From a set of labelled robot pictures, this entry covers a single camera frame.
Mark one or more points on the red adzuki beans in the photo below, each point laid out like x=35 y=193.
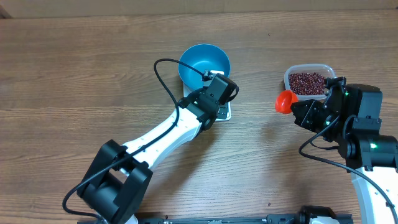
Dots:
x=307 y=83

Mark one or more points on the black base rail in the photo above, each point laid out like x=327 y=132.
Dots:
x=306 y=215

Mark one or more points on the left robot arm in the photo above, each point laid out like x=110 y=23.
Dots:
x=117 y=179

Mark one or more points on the white digital kitchen scale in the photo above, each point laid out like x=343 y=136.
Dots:
x=224 y=112

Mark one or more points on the clear plastic food container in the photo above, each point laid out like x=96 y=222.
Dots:
x=322 y=69

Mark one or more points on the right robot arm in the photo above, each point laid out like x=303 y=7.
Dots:
x=349 y=116

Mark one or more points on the teal plastic bowl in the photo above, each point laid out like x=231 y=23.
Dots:
x=202 y=57

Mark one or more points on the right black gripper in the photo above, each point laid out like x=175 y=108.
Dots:
x=305 y=121

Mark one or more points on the orange scoop with blue handle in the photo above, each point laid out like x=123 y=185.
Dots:
x=284 y=101

